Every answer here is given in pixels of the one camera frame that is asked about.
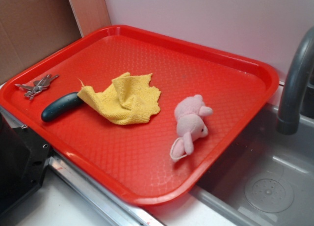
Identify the silver key bunch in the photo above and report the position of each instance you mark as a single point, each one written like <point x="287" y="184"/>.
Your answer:
<point x="38" y="86"/>

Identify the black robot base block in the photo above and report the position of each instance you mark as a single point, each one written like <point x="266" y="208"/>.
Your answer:
<point x="24" y="156"/>

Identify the yellow microfiber cloth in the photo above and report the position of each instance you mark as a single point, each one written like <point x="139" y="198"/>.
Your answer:
<point x="128" y="100"/>

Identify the pink plush pig toy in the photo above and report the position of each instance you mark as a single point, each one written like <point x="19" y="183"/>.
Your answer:
<point x="189" y="115"/>

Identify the red plastic tray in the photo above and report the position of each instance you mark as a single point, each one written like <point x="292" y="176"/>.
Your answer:
<point x="133" y="161"/>

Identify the grey plastic sink basin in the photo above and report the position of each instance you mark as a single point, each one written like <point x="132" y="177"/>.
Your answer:
<point x="263" y="178"/>

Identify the grey faucet spout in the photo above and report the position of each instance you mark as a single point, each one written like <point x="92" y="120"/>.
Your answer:
<point x="298" y="92"/>

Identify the brown cardboard panel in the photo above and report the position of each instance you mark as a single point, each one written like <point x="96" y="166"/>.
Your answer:
<point x="31" y="30"/>

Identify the dark teal tool handle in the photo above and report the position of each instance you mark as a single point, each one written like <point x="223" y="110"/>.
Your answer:
<point x="61" y="106"/>

